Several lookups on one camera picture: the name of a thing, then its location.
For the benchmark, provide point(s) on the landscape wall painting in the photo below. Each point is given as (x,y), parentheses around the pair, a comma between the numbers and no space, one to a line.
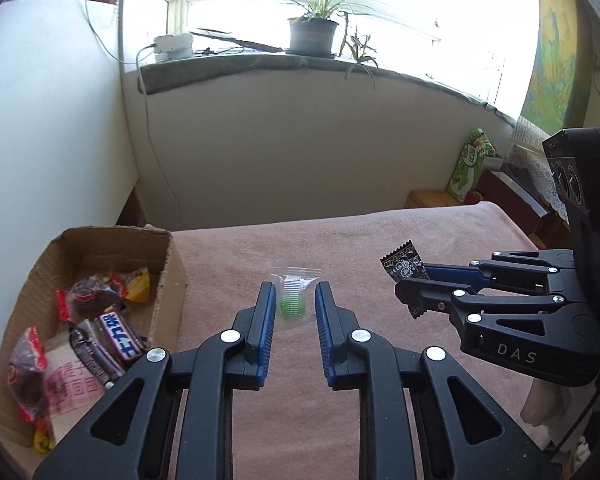
(555,60)

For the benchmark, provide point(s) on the white cabinet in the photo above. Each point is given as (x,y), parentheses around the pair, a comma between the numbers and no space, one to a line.
(55,125)

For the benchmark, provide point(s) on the potted plant in grey pot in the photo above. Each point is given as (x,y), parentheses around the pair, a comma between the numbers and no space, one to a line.
(312,35)

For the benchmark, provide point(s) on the chocolate bar with blue label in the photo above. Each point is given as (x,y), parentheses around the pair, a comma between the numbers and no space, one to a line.
(121,342)

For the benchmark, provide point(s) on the white framed window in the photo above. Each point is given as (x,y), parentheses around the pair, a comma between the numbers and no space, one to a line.
(405,20)

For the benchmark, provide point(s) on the cardboard box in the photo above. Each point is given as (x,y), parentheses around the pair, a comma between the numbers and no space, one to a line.
(170,290)

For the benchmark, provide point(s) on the dark snack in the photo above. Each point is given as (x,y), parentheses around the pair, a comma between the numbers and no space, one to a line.
(27,375)
(90,292)

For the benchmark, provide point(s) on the dark brown snack bar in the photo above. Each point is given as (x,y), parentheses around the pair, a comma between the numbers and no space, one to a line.
(94,359)

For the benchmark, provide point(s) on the dark low cabinet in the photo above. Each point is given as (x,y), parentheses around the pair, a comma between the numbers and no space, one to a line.
(510,200)

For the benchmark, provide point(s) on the grey windowsill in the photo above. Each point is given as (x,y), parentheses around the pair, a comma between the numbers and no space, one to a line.
(260,65)

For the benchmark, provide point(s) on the white lace tablecloth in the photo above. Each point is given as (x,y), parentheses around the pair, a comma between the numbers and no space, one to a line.
(535,160)

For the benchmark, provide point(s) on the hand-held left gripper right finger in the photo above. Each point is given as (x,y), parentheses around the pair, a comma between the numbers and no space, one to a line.
(325,340)

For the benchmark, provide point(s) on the clear packet with green contents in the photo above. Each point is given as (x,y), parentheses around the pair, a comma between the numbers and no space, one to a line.
(291,296)

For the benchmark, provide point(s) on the black patterned candy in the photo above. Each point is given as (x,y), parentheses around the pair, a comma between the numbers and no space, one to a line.
(402,265)

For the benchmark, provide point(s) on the yellow printed candy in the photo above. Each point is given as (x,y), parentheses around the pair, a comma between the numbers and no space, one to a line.
(42,442)

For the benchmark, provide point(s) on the small trailing plant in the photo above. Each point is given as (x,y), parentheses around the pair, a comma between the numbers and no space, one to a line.
(359,52)

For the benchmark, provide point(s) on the green printed bag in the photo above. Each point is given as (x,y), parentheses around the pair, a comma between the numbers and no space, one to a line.
(470,170)

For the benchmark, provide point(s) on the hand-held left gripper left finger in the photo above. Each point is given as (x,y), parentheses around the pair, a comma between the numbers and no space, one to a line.
(264,340)

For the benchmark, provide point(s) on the white cloth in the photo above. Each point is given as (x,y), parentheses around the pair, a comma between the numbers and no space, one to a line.
(545,405)

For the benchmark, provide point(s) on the white power adapter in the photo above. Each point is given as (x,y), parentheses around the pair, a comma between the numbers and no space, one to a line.
(172,46)

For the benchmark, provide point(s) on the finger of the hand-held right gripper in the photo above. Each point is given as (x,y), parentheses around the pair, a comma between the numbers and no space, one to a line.
(430,296)
(452,272)

